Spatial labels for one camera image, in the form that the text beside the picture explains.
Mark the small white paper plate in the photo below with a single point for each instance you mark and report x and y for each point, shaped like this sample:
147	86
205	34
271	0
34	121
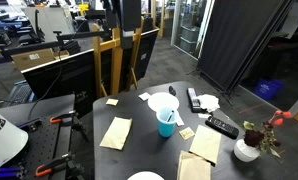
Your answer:
145	175

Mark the black folding screen divider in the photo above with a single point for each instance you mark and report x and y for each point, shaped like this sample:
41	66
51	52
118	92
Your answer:
236	30

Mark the black and white marker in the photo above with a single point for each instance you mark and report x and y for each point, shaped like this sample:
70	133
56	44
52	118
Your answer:
170	115

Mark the blue storage bin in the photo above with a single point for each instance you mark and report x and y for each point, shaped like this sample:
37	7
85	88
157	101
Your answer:
268	89

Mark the dark red artificial flowers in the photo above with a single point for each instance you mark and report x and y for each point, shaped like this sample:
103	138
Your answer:
263	138

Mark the yellow sticky note packet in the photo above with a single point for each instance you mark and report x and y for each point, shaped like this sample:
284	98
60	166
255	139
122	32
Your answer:
186	133

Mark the orange black clamp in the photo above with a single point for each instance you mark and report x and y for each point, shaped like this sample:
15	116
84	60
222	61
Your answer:
60	118
58	163

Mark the pink white small card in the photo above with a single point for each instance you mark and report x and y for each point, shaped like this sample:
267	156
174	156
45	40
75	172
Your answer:
178	119

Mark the short black remote control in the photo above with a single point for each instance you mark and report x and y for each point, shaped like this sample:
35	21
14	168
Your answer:
222	127

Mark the cardboard box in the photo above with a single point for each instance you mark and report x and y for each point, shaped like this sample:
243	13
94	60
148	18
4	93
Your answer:
31	59

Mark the white paper packet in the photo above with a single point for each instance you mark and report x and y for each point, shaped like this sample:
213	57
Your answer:
145	96

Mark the large white paper plate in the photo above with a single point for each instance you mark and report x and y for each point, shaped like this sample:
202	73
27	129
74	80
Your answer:
161	100

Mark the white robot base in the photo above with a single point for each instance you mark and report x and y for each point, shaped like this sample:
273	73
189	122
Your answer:
12	140

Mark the small black clicker remote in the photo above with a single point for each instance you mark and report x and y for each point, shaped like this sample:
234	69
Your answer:
172	91

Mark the crumpled white tissue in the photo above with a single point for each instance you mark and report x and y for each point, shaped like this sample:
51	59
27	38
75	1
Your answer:
208	102

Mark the black perforated side table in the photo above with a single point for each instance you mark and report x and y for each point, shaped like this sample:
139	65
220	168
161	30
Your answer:
47	141

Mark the black computer monitor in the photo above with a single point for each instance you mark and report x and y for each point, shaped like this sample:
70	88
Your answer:
75	74

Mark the brown paper napkin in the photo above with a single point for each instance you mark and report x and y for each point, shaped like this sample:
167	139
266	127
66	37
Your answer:
117	133

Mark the wooden easel frame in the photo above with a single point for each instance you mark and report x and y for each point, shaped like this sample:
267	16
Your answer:
115	46

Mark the white round flower vase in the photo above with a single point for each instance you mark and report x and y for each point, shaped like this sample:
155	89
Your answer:
245	153

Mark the tan packet near edge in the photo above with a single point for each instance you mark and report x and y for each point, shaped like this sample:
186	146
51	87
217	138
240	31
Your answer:
112	102

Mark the blue plastic cup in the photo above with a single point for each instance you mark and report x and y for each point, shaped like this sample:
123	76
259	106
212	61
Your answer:
165	128

